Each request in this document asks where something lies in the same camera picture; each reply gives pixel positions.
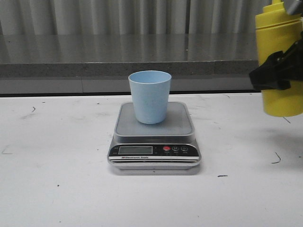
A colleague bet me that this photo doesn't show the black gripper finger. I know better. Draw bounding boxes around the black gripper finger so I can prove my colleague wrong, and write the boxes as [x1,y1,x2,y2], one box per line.
[249,39,303,90]

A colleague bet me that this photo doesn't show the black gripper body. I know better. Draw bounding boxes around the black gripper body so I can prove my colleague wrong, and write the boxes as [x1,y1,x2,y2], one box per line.
[285,0,303,15]

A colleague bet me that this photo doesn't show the yellow squeeze bottle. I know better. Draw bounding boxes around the yellow squeeze bottle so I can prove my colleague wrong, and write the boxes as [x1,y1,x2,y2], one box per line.
[255,0,303,118]

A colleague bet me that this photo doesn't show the light blue plastic cup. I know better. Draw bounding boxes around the light blue plastic cup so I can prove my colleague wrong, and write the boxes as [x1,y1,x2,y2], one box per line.
[128,70,172,124]

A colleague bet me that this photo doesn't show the silver digital kitchen scale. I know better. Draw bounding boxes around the silver digital kitchen scale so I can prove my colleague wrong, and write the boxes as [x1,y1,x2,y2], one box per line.
[107,102,202,175]

